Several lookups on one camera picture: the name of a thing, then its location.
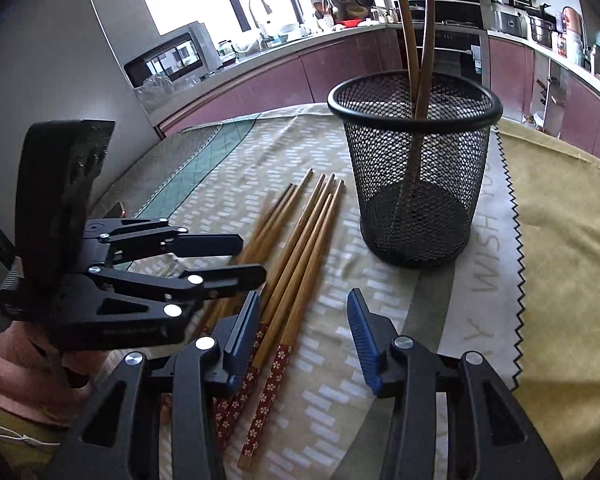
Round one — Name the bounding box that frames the pink sleeve left forearm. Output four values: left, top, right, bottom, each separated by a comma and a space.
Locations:
0, 321, 108, 427

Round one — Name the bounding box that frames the kitchen faucet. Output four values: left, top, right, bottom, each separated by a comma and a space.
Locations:
248, 0, 273, 35

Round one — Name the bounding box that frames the patterned table cloth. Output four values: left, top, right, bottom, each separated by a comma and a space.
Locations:
89, 103, 527, 480

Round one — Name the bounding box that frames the white microwave oven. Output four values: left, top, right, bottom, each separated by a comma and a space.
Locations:
123, 22, 222, 88

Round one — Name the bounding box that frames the yellow table cloth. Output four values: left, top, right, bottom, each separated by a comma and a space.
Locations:
498, 119, 600, 479

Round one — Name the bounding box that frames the black mesh utensil holder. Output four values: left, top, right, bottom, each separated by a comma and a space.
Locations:
327, 70, 503, 270

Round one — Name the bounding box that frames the black built-in oven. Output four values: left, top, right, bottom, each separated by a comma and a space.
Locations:
434, 24, 491, 88

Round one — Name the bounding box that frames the steel pot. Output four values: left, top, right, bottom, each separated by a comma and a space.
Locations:
529, 15, 556, 49

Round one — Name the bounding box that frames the pink thermos jug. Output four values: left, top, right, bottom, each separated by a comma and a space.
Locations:
562, 6, 583, 36

